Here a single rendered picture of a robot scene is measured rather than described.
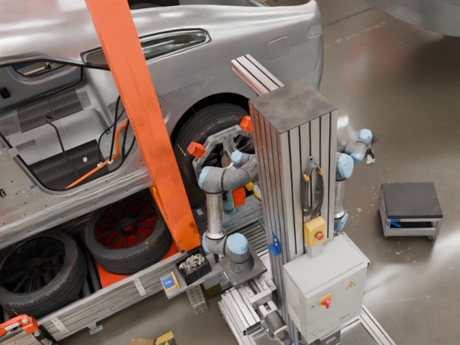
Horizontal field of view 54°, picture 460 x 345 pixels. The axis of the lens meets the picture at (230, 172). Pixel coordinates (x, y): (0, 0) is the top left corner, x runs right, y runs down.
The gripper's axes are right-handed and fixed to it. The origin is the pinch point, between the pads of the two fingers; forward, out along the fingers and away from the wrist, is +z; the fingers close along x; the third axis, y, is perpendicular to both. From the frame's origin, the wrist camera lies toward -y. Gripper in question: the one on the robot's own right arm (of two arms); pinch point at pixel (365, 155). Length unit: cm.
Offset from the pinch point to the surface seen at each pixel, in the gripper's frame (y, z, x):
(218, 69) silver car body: 38, -40, -98
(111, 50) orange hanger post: 86, -132, -76
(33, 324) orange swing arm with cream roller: 239, -15, -52
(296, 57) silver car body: -14, -11, -85
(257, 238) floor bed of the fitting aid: 90, 78, -27
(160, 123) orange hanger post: 90, -85, -62
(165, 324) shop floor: 184, 48, -13
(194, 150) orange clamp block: 85, -22, -72
